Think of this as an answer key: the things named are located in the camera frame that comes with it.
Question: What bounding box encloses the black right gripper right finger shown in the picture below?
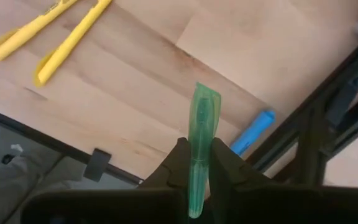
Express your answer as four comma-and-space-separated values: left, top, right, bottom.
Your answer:
204, 138, 358, 224

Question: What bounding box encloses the black aluminium table frame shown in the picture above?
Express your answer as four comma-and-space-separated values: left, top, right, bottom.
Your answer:
0, 18, 358, 187

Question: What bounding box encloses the grey frame bracket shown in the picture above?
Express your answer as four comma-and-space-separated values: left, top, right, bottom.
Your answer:
83, 148, 112, 183

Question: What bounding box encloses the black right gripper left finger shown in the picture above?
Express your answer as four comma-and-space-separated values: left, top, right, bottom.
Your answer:
20, 136, 193, 224

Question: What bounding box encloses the yellow highlighter marker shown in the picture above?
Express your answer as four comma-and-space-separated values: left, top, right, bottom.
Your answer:
0, 0, 79, 62
35, 0, 113, 87

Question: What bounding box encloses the blue highlighter marker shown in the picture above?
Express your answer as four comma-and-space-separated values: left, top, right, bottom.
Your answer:
229, 108, 277, 157

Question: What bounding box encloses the green highlighter marker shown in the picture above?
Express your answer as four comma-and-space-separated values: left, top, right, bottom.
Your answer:
187, 82, 222, 219

